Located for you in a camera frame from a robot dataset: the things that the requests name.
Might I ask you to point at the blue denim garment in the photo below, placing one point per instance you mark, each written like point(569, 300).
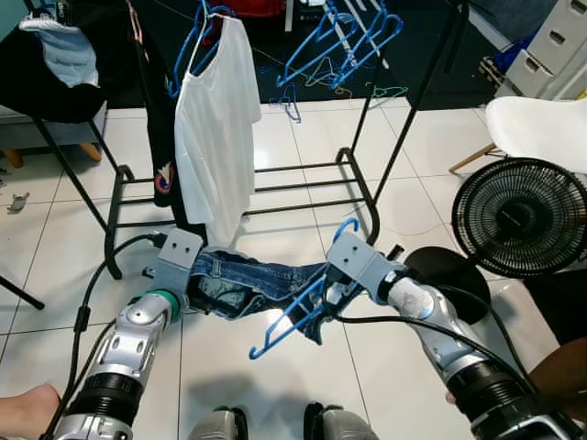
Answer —
point(248, 284)

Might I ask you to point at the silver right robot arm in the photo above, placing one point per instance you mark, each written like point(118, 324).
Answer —
point(440, 321)

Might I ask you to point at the green plastic hanger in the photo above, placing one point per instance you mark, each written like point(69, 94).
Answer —
point(387, 92)

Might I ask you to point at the dark blue plastic hanger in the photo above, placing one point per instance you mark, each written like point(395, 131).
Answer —
point(289, 105)

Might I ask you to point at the pink hanger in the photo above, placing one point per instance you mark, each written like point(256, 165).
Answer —
point(136, 23)

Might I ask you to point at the black floor fan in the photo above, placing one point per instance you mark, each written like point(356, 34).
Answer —
point(518, 220)

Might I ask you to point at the white plastic chair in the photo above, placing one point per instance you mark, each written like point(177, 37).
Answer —
point(541, 128)

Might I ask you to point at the person in dark shorts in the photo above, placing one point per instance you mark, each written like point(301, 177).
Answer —
point(564, 367)

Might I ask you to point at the white drawer cabinet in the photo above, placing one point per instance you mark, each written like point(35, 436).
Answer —
point(550, 46)

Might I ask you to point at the grey right robot leg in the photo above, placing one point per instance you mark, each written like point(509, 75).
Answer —
point(339, 424)

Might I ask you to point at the grey robot leg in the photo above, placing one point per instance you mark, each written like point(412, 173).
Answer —
point(215, 426)
point(339, 424)

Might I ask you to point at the white t-shirt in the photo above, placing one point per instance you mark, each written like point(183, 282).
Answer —
point(215, 137)

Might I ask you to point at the maroon cloth with yellow print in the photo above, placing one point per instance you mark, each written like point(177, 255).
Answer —
point(252, 7)

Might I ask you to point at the grey left robot leg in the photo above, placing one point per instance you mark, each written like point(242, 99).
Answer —
point(215, 426)

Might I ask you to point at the black metal clothes rack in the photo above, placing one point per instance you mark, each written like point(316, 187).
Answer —
point(109, 238)

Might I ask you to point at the grey cushioned seat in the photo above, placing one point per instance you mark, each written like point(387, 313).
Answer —
point(55, 128)

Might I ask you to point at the light blue garment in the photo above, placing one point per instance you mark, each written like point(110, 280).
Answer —
point(69, 55)

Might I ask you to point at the black garment pile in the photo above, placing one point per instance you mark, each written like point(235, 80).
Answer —
point(27, 96)

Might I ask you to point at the person bare foot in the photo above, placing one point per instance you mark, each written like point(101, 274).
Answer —
point(27, 412)

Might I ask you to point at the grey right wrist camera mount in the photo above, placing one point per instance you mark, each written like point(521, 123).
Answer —
point(362, 261)

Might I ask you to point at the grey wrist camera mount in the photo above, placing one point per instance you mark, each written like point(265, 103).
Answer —
point(176, 261)
point(362, 261)

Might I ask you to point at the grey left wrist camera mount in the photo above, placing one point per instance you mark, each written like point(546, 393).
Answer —
point(176, 261)

